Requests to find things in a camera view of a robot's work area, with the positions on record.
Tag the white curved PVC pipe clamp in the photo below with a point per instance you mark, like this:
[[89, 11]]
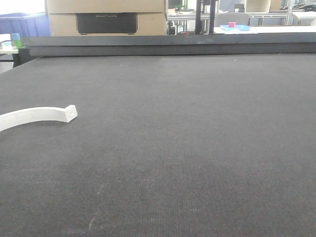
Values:
[[36, 114]]

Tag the lower cardboard box black panel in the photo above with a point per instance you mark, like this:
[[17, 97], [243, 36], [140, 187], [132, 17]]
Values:
[[108, 24]]

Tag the light blue tray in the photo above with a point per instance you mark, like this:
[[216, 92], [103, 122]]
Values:
[[242, 28]]

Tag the pink cube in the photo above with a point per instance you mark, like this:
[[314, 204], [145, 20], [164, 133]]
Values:
[[231, 24]]

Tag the upper cardboard box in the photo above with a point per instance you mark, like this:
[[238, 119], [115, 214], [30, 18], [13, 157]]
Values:
[[105, 6]]

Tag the blue plastic crate background left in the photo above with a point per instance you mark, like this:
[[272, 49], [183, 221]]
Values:
[[25, 24]]

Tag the dark raised table edge board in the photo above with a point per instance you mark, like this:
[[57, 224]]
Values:
[[215, 44]]

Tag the blue green small cup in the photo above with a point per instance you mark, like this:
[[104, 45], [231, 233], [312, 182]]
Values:
[[16, 40]]

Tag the black vertical post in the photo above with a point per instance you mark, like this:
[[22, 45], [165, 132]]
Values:
[[198, 21]]

